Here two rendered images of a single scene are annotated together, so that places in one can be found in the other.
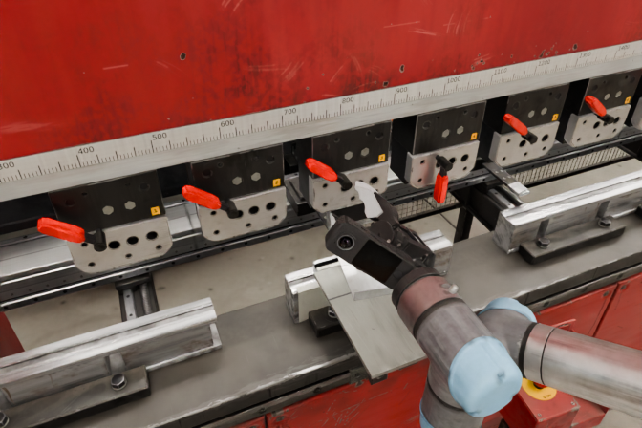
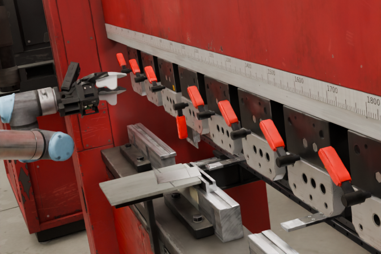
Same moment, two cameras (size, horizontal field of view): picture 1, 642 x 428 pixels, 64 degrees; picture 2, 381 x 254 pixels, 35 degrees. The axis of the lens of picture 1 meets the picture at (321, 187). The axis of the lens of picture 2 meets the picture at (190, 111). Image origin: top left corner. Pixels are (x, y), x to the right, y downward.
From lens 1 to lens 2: 202 cm
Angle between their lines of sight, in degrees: 86
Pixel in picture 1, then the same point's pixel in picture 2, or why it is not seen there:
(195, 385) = not seen: hidden behind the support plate
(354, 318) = (140, 176)
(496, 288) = not seen: outside the picture
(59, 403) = (134, 153)
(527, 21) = (197, 16)
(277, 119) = (149, 41)
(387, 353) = (111, 185)
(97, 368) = (144, 149)
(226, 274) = not seen: outside the picture
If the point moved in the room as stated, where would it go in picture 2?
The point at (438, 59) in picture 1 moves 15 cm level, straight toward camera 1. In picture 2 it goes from (176, 29) to (123, 34)
